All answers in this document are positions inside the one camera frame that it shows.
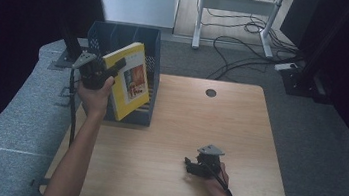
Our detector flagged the black metal stand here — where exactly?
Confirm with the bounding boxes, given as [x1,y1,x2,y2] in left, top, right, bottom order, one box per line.
[52,12,89,71]
[277,0,349,107]

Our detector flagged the person's left hand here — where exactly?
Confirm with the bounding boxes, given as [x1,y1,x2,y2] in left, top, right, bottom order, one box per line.
[74,72,117,120]

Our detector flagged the grey table bracket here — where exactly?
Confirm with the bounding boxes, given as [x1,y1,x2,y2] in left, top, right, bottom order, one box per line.
[30,175,52,189]

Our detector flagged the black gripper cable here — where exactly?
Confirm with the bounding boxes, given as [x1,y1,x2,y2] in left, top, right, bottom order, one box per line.
[61,66,84,149]
[199,161,245,196]

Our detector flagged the black floor cable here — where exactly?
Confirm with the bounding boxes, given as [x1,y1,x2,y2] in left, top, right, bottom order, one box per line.
[206,33,304,92]
[198,6,302,56]

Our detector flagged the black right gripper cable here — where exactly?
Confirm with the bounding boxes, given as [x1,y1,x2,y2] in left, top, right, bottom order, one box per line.
[199,161,245,196]

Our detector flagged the dark grey file rack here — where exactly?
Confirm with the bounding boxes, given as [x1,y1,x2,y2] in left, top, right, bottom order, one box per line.
[76,19,167,129]

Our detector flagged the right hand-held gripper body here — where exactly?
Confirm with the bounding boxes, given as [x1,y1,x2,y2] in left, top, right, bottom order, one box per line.
[194,142,227,181]

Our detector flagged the person's right hand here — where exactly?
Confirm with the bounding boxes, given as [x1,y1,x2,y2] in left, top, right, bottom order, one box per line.
[200,160,236,196]

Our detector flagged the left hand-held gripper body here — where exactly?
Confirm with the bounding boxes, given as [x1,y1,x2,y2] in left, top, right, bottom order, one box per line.
[69,49,120,94]

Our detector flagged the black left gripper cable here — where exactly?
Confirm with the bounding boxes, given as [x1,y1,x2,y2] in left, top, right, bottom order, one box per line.
[61,66,84,149]

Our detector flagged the white metal desk frame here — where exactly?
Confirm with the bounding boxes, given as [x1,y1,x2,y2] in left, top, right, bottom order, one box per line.
[191,0,287,60]

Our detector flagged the white power strip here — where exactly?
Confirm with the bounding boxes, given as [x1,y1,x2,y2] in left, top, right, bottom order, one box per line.
[273,60,299,75]

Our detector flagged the yellow cover book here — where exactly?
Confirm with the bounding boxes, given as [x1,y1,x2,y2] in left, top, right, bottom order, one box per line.
[94,37,158,126]

